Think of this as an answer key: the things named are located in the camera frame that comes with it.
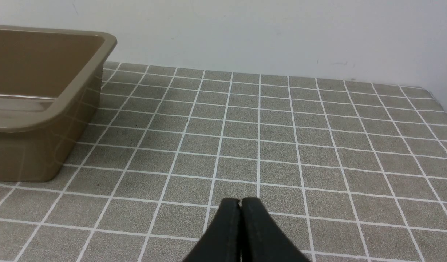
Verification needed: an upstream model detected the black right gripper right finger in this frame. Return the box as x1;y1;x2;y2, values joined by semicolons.
241;197;310;262

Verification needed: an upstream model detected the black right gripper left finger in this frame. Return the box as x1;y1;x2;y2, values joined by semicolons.
184;198;241;262

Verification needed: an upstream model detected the grey checkered tablecloth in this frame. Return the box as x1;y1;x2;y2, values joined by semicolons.
0;62;447;262

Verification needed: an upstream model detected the brown plastic bin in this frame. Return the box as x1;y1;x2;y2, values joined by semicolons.
0;25;117;182

